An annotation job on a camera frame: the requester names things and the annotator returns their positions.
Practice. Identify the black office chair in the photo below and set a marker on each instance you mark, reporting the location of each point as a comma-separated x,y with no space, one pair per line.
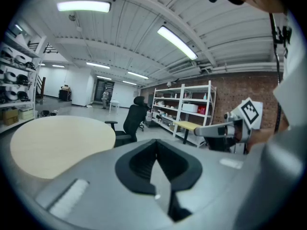
134,121

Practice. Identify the person's white shirt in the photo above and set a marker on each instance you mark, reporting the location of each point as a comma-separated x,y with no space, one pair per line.
295,80

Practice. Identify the round beige table black base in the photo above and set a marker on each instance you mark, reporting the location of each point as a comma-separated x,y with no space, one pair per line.
60,142

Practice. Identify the brown cardboard box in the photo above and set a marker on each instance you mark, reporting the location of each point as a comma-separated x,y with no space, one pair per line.
10,116

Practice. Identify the large clear water bottle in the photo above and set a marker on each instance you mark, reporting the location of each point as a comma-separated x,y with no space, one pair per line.
149,116

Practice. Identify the white metal storage shelf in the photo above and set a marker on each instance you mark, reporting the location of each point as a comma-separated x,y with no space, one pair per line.
182,97

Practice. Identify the small white desk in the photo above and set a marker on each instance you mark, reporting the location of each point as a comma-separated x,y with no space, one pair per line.
114,102

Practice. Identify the red box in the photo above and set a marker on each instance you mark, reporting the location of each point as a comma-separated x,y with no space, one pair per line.
202,110

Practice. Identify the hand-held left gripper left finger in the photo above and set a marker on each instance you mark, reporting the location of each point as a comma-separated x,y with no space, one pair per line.
96,174

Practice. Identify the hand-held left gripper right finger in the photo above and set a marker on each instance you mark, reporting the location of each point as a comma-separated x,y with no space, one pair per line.
216,181

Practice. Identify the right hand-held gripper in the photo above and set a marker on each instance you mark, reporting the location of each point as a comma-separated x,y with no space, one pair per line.
250,111

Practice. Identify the cream storage box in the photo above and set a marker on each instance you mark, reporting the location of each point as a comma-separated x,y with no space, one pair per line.
26,113

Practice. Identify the ceiling light panel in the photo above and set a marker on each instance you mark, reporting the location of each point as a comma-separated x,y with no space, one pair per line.
98,65
84,6
177,42

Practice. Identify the small yellow-topped table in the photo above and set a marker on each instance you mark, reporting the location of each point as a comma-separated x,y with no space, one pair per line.
185,125

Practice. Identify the white appliance box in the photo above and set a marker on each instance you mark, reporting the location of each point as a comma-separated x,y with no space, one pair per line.
190,108

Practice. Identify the white metal helmet shelf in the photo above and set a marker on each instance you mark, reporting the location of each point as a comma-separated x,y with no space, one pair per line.
31,104

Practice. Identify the row of white black helmets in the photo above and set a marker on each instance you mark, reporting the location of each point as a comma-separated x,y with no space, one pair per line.
10,77

